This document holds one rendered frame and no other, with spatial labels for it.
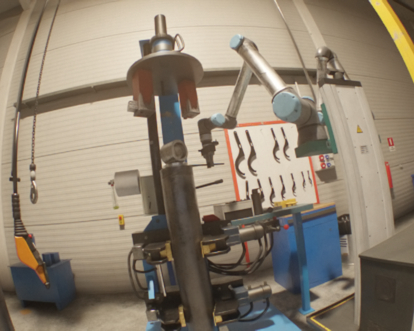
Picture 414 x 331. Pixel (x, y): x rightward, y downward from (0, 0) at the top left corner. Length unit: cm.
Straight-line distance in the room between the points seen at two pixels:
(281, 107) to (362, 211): 70
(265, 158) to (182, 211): 259
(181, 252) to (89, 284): 273
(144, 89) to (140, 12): 388
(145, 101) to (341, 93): 119
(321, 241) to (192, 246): 179
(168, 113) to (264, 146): 216
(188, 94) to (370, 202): 140
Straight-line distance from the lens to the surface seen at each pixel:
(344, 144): 129
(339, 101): 138
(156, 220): 168
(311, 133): 130
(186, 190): 139
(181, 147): 154
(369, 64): 680
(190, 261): 141
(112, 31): 501
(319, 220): 278
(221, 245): 143
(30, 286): 364
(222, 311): 150
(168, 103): 207
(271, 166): 380
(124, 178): 233
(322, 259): 288
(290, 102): 118
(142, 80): 157
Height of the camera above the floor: 122
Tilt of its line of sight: 9 degrees up
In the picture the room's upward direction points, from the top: 9 degrees counter-clockwise
